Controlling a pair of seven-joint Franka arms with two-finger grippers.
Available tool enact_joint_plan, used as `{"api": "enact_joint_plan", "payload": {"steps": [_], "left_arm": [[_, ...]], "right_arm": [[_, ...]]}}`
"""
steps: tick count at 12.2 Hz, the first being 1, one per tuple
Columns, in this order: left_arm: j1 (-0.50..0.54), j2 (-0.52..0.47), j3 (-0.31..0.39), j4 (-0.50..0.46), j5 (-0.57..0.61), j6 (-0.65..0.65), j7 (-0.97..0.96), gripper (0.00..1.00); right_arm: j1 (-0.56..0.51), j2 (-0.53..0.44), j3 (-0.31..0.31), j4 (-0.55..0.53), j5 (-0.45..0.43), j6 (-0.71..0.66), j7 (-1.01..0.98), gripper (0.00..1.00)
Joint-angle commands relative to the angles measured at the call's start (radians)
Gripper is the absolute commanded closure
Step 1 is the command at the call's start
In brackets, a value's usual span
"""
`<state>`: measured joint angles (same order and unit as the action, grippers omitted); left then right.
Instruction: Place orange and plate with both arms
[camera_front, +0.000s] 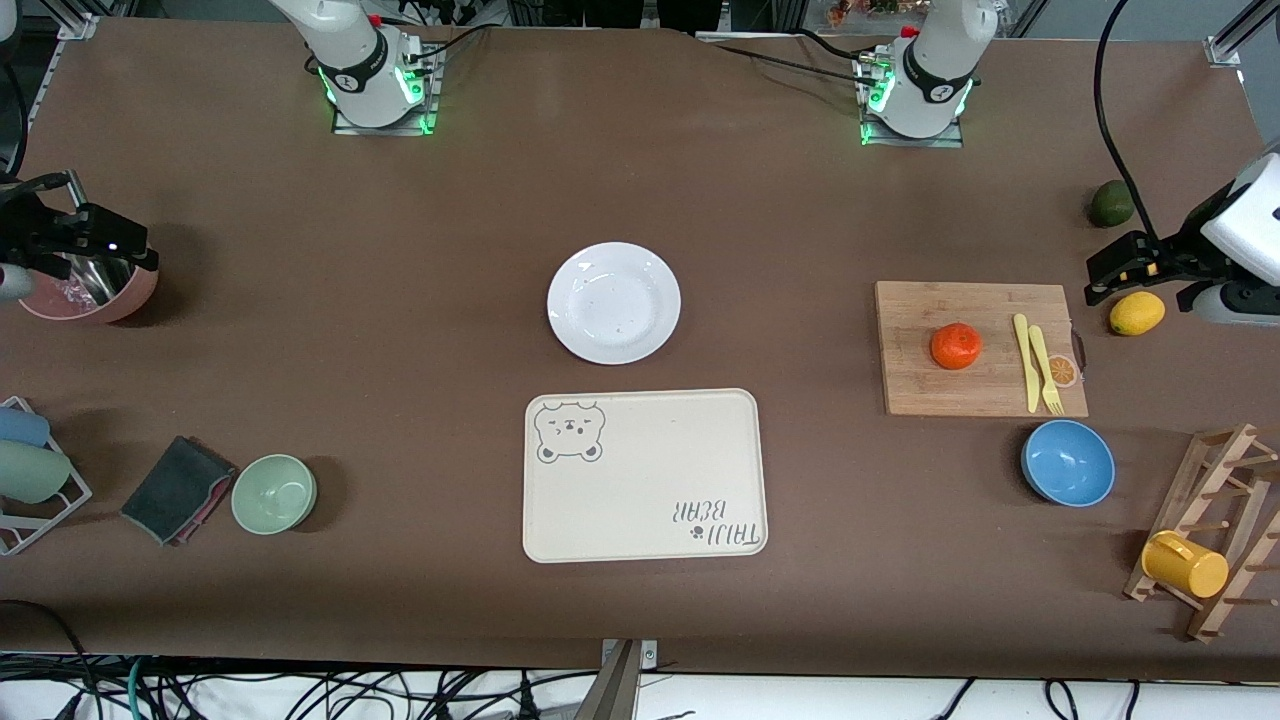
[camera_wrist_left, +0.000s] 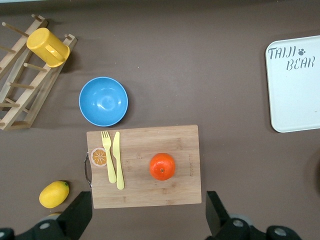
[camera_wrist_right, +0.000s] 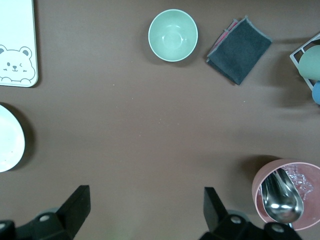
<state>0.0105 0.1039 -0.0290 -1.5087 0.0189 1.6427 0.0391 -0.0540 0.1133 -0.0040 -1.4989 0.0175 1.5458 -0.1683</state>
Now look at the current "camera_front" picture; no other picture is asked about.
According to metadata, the aluminium frame profile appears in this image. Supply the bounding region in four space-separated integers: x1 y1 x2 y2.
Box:
55 0 103 41
1205 0 1280 67

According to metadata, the pale green bowl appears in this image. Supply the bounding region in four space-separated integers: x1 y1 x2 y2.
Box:
231 454 318 536

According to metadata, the white round plate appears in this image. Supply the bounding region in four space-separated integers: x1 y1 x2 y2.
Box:
547 242 682 366

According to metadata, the wooden peg rack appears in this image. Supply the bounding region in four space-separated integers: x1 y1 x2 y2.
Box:
1123 423 1280 643

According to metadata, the yellow plastic fork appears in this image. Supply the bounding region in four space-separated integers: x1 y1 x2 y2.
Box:
1029 325 1065 416

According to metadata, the wooden cutting board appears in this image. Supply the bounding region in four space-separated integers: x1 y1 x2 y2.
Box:
875 281 1089 418

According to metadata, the white wire rack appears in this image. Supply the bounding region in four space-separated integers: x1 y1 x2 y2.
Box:
0 396 93 557

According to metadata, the pale green cup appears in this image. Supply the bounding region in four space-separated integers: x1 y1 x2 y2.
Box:
0 440 73 505

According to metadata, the cream tray with bear print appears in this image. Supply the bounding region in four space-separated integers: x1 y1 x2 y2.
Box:
522 388 769 564

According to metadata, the yellow plastic knife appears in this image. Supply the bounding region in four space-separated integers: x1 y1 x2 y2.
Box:
1013 313 1042 414

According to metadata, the blue bowl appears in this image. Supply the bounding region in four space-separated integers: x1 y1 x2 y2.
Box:
1020 419 1117 508

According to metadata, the yellow mug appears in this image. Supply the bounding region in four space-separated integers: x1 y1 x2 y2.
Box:
1141 530 1230 600

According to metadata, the metal scoop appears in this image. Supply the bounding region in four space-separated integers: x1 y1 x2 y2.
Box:
60 170 136 306

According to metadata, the black floor cable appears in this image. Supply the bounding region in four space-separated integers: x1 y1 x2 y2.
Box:
0 598 98 720

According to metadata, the dark grey folded cloth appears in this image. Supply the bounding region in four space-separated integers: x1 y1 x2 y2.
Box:
120 435 238 547

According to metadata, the pink bowl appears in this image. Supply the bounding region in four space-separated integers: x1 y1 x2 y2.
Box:
18 250 159 324

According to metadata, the green avocado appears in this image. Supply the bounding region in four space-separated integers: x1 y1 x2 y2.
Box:
1088 180 1136 229

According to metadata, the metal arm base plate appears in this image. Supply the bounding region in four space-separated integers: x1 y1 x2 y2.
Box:
858 50 966 149
330 40 441 138

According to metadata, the light blue cup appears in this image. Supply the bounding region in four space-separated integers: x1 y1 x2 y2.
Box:
0 406 51 449

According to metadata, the yellow lemon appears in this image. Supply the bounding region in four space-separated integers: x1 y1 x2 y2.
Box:
1109 291 1166 337

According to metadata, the black table cable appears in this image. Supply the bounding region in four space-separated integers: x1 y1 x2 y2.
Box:
700 36 871 81
418 25 493 63

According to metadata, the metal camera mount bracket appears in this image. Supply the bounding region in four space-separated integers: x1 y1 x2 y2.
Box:
598 638 659 720

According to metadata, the orange fruit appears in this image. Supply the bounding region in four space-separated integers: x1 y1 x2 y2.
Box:
930 322 983 371

